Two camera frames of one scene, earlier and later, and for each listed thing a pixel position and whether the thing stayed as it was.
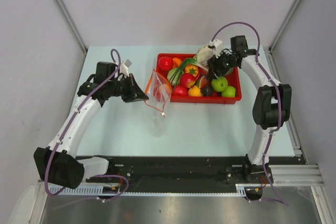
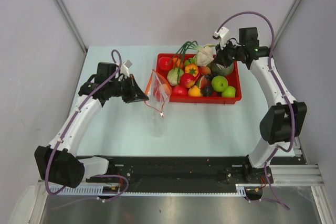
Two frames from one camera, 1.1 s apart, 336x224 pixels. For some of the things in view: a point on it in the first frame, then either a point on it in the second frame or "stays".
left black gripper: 130,97 stays
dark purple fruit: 207,90 stays
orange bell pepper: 191,68 stays
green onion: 178,73 → 192,45
